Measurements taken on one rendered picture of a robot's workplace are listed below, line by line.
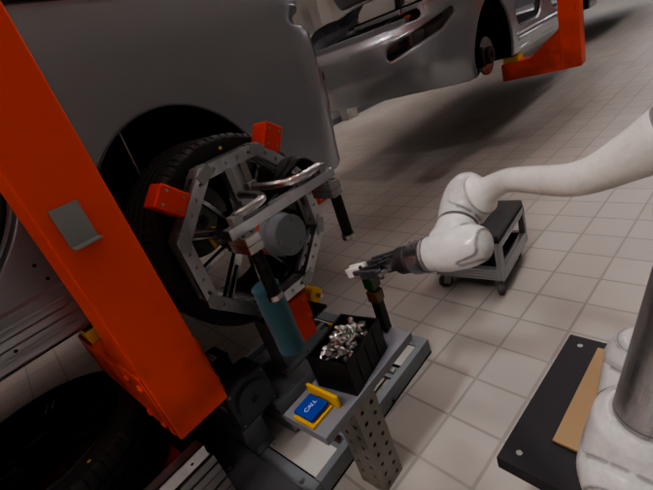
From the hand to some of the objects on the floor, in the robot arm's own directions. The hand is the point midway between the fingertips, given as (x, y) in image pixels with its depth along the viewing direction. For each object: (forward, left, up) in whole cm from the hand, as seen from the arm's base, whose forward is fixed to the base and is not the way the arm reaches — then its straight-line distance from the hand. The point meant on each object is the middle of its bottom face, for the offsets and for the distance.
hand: (357, 269), depth 120 cm
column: (+2, +23, -69) cm, 73 cm away
